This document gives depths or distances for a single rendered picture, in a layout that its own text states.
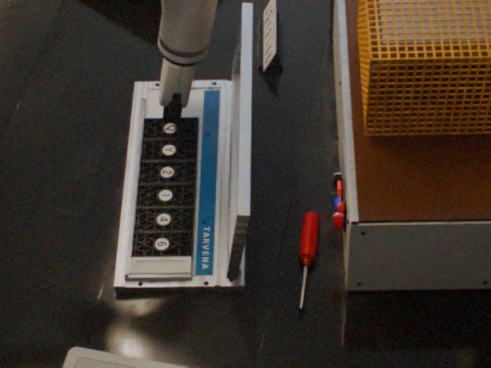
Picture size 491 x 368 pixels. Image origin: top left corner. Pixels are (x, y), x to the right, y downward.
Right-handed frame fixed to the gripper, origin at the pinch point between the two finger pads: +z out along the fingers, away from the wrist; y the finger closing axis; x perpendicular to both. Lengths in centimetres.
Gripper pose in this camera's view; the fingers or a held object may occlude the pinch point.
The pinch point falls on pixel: (173, 108)
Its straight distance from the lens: 185.3
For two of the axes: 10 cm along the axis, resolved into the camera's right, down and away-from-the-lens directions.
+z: -1.6, 5.9, 7.9
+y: -0.1, 8.0, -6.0
